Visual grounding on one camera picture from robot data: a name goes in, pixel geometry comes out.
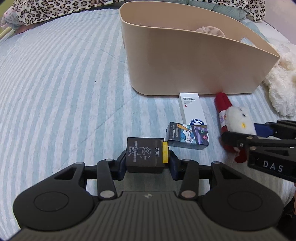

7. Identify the white red plush doll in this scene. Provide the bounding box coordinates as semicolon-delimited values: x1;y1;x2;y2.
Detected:
214;92;258;164

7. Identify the black box yellow cap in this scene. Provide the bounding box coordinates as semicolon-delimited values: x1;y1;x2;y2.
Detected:
125;137;169;174

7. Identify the large white plush toy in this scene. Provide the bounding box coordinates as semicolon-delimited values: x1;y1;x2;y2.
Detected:
263;44;295;116

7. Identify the white tall carton box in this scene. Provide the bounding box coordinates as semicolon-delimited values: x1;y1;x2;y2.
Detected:
179;93;207;126

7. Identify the cartoon printed small box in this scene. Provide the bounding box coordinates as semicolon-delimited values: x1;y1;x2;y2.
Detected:
165;122;209;150

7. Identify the beige plush toy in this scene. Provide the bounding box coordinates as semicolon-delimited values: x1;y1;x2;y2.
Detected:
196;26;226;38

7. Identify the beige plastic storage basket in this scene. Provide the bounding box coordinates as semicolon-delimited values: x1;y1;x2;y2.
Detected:
119;1;280;95

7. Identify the pink patterned cloth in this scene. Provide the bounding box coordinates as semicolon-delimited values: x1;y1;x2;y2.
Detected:
1;8;22;30

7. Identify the leopard print blanket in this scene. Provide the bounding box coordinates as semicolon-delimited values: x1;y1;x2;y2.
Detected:
11;1;266;26

